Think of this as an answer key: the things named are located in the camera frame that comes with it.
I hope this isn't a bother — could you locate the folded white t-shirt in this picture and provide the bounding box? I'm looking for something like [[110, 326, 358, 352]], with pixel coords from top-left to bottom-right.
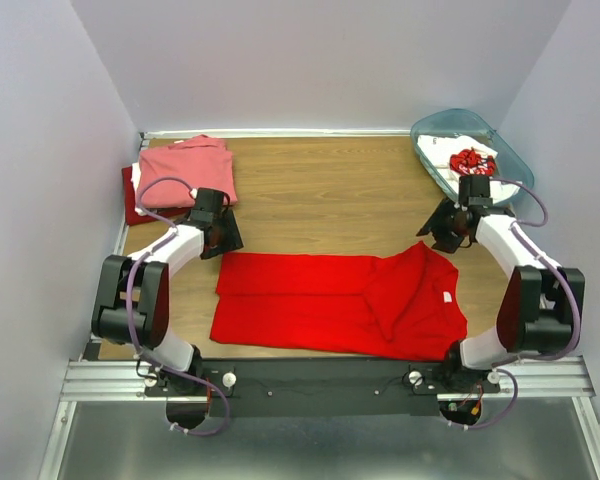
[[131, 162, 171, 217]]

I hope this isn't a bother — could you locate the bright red t-shirt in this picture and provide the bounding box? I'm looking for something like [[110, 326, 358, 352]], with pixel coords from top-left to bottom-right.
[[210, 242, 468, 361]]

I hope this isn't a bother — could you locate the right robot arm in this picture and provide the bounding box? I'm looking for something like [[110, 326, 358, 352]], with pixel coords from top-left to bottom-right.
[[418, 174, 585, 392]]

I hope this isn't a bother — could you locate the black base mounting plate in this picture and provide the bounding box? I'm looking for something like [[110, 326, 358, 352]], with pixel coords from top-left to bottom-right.
[[142, 355, 501, 419]]

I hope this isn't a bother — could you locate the white printed t-shirt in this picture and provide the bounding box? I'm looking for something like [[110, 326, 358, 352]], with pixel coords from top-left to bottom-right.
[[414, 133, 534, 205]]

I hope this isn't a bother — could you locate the clear blue plastic bin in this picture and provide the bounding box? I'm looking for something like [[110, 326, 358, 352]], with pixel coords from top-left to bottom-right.
[[410, 108, 535, 206]]

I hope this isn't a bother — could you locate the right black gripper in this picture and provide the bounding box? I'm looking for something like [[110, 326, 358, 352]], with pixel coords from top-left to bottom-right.
[[416, 196, 467, 255]]

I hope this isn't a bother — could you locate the folded dark red t-shirt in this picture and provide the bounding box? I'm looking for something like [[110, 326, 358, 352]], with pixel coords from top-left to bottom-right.
[[121, 163, 187, 226]]

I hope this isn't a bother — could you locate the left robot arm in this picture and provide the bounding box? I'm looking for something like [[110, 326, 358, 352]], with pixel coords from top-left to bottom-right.
[[91, 188, 243, 395]]

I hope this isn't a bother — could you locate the folded pink t-shirt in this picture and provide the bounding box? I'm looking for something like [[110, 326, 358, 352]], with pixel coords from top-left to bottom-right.
[[138, 135, 238, 207]]

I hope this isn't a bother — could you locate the aluminium extrusion rail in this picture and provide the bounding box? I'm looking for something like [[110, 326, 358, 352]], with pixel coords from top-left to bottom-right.
[[60, 357, 595, 402]]

